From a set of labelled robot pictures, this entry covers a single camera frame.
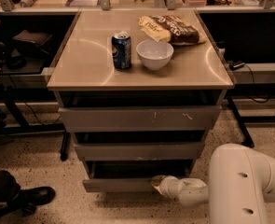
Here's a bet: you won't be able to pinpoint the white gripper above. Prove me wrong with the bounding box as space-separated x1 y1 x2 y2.
151 175 207 200

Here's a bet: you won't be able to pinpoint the grey bottom drawer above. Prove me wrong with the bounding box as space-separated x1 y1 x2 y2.
83 160 195 192

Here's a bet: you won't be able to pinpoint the grey drawer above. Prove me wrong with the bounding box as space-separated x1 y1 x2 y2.
83 160 195 192
75 142 205 161
59 105 221 133

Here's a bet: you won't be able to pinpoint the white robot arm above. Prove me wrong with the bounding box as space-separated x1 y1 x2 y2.
151 144 275 224

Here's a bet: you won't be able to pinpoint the grey middle drawer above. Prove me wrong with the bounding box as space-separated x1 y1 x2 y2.
75 142 205 161

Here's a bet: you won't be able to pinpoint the grey top drawer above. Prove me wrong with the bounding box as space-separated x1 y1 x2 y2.
59 105 221 133

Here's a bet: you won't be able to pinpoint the grey drawer cabinet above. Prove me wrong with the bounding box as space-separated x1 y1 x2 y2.
46 8 235 179

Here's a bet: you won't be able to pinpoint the black desk leg left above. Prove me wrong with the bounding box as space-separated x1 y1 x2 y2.
60 133 70 161

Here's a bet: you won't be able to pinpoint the black desk leg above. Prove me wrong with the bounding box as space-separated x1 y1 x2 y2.
60 133 70 161
227 96 254 148

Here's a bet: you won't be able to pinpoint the black desk leg right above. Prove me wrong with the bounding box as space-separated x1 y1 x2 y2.
227 96 254 148

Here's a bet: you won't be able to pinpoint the black shoe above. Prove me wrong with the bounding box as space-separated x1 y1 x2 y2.
18 187 56 205

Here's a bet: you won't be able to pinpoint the white bowl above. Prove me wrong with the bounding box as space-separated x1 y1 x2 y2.
136 39 174 70

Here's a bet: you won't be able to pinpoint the black power adapter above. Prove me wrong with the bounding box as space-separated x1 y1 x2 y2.
228 61 245 71

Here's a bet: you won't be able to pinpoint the blue soda can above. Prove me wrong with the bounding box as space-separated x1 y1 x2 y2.
111 31 131 70

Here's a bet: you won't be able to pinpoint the brown chip bag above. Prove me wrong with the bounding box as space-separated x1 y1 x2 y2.
138 15 207 46

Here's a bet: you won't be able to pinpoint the black headphones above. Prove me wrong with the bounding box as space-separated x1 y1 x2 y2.
4 54 26 70

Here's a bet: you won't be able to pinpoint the dark box under desk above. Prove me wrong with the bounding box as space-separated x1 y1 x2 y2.
12 30 52 49

